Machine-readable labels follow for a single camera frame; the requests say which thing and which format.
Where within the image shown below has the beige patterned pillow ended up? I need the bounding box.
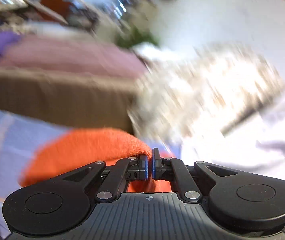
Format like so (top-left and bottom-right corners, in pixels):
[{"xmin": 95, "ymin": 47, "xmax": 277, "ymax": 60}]
[{"xmin": 128, "ymin": 43, "xmax": 285, "ymax": 142}]

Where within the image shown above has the orange knit sweater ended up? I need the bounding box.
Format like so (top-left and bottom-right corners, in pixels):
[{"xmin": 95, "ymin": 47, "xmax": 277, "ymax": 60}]
[{"xmin": 18, "ymin": 127, "xmax": 177, "ymax": 194}]

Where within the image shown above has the pink bed cover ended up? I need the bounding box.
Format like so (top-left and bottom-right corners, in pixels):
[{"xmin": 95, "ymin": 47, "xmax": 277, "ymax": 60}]
[{"xmin": 0, "ymin": 35, "xmax": 147, "ymax": 79}]

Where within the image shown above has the white garment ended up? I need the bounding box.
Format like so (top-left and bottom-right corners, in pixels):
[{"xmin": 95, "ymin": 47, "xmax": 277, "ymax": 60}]
[{"xmin": 177, "ymin": 77, "xmax": 285, "ymax": 188}]

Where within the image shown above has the blue plaid bed sheet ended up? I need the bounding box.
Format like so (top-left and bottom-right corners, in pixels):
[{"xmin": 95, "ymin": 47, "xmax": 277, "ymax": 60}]
[{"xmin": 0, "ymin": 103, "xmax": 183, "ymax": 240}]

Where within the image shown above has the green plant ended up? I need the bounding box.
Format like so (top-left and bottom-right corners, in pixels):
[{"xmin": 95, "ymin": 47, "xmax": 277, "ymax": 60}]
[{"xmin": 115, "ymin": 27, "xmax": 159, "ymax": 49}]

